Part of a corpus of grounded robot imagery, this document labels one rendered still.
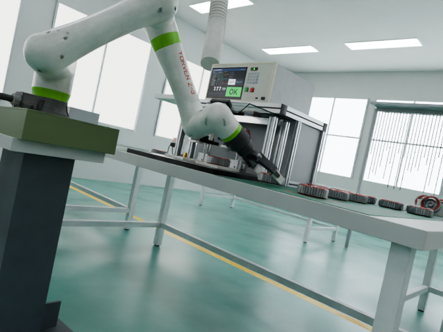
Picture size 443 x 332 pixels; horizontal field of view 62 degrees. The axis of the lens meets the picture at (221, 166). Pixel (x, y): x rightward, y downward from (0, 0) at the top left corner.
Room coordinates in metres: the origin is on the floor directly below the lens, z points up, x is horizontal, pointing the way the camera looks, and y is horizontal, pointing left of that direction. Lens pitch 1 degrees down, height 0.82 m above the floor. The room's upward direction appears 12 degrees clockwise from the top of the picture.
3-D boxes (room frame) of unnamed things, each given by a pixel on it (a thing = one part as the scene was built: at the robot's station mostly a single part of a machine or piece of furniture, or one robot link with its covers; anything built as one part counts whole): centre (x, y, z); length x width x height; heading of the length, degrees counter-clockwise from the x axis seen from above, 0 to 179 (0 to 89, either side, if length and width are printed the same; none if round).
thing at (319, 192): (1.34, -0.34, 0.77); 0.11 x 0.11 x 0.04
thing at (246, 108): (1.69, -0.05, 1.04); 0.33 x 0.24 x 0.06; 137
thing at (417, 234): (2.00, -0.06, 0.72); 2.20 x 1.01 x 0.05; 47
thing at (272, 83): (2.05, -0.12, 1.22); 0.44 x 0.39 x 0.20; 47
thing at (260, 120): (1.90, 0.04, 1.03); 0.62 x 0.01 x 0.03; 47
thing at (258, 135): (2.01, -0.07, 0.92); 0.66 x 0.01 x 0.30; 47
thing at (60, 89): (1.31, 0.65, 0.99); 0.16 x 0.13 x 0.19; 14
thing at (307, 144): (1.89, -0.41, 0.91); 0.28 x 0.03 x 0.32; 137
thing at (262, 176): (1.51, -0.21, 0.78); 0.11 x 0.11 x 0.04
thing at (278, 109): (2.06, -0.11, 1.09); 0.68 x 0.44 x 0.05; 47
